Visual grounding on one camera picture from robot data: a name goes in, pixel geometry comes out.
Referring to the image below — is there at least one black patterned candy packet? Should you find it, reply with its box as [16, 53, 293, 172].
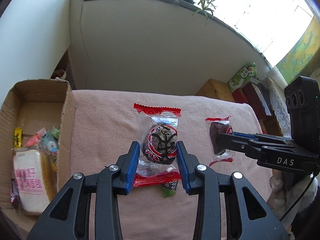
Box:
[162, 180, 178, 198]

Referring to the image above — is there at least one packaged toast bread slice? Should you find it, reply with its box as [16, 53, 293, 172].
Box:
[13, 148, 56, 216]

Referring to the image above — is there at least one small Snickers bar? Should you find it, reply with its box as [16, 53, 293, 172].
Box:
[10, 179, 21, 212]

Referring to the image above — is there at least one green candy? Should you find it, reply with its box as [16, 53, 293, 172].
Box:
[42, 127, 60, 153]

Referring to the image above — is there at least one red-sealed plum cake packet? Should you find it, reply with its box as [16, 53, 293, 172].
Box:
[133, 103, 182, 187]

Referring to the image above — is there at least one jelly cup snack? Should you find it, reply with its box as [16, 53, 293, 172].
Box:
[24, 128, 47, 147]

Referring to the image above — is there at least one yellow candy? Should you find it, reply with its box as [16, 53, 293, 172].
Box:
[14, 127, 22, 148]

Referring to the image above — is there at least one white-gloved right hand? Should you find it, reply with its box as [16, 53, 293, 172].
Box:
[267, 170, 318, 239]

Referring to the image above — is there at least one red gift box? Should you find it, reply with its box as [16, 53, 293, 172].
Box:
[232, 82, 273, 120]

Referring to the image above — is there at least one wooden stool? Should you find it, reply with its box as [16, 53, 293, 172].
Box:
[196, 79, 235, 102]

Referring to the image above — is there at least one lace-covered side table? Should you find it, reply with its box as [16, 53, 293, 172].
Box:
[262, 67, 291, 138]

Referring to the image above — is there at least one green snack carton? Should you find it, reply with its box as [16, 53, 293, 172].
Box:
[227, 62, 260, 92]

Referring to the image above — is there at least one pink table cloth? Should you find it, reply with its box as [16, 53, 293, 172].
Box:
[70, 90, 271, 239]

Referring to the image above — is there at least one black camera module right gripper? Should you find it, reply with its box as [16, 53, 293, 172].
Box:
[284, 76, 319, 152]

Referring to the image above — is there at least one wall map poster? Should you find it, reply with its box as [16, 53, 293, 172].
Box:
[276, 17, 319, 84]

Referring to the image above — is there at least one white hanging cable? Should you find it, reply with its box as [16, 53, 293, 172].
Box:
[69, 0, 91, 91]

